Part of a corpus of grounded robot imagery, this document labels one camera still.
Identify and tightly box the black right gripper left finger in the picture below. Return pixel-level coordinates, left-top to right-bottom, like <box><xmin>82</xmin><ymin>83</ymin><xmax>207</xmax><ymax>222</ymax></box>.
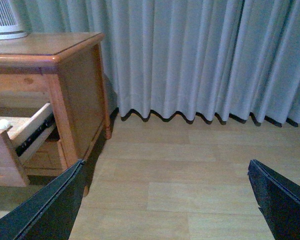
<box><xmin>0</xmin><ymin>159</ymin><xmax>86</xmax><ymax>240</ymax></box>

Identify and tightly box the white ribbed appliance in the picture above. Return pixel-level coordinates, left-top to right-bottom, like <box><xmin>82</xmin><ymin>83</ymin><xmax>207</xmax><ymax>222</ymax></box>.
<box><xmin>0</xmin><ymin>0</ymin><xmax>28</xmax><ymax>40</ymax></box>

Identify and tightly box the wooden drawer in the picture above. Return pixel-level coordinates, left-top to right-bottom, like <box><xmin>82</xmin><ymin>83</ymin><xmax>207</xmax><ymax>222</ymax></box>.
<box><xmin>0</xmin><ymin>102</ymin><xmax>56</xmax><ymax>187</ymax></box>
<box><xmin>23</xmin><ymin>139</ymin><xmax>68</xmax><ymax>171</ymax></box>

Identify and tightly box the wooden nightstand cabinet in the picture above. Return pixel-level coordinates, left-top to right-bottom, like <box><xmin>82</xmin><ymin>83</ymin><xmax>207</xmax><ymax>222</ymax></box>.
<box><xmin>0</xmin><ymin>32</ymin><xmax>111</xmax><ymax>183</ymax></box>

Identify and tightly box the white medicine bottle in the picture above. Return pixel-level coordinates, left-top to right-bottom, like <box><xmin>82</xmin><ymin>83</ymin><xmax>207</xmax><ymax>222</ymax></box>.
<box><xmin>0</xmin><ymin>119</ymin><xmax>12</xmax><ymax>130</ymax></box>

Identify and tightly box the light grey curtain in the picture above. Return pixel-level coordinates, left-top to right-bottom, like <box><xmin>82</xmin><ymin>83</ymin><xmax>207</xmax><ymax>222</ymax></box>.
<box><xmin>16</xmin><ymin>0</ymin><xmax>300</xmax><ymax>124</ymax></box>

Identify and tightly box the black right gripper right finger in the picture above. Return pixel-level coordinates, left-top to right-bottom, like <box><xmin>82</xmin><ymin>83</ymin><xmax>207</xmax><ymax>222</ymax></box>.
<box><xmin>247</xmin><ymin>159</ymin><xmax>300</xmax><ymax>240</ymax></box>

